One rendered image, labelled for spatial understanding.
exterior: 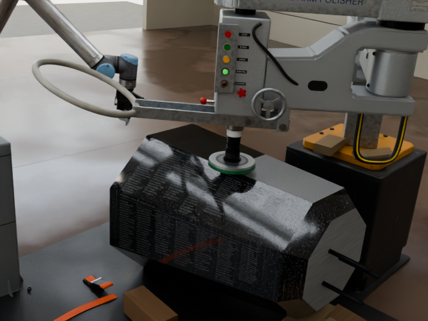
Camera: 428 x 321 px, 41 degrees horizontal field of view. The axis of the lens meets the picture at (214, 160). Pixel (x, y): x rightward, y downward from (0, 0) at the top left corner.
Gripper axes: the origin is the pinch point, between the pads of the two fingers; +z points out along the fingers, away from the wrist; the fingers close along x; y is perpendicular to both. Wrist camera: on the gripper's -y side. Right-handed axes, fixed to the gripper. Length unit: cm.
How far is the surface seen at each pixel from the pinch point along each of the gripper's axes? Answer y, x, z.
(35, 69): 51, 45, -40
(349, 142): -120, 31, -3
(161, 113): -1, 57, -26
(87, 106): 32, 65, -31
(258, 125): -42, 70, -27
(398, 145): -106, 86, -25
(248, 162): -42, 67, -8
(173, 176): -15.2, 42.5, 11.2
